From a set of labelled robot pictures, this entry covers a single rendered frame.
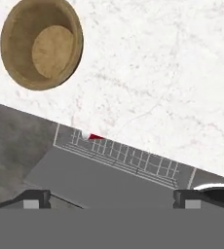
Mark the red and white cup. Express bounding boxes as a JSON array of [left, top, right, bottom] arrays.
[[80, 128, 106, 142]]

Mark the grey wire dishwasher rack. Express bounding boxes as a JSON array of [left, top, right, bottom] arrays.
[[53, 122, 198, 191]]

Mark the brown wooden bowl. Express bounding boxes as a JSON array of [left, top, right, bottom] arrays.
[[0, 0, 85, 91]]

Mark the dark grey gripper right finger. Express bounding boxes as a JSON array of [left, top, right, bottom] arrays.
[[172, 189, 224, 210]]

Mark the grey dishwasher door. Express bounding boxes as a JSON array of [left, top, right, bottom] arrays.
[[21, 145, 177, 210]]

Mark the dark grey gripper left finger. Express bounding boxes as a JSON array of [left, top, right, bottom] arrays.
[[0, 189, 52, 210]]

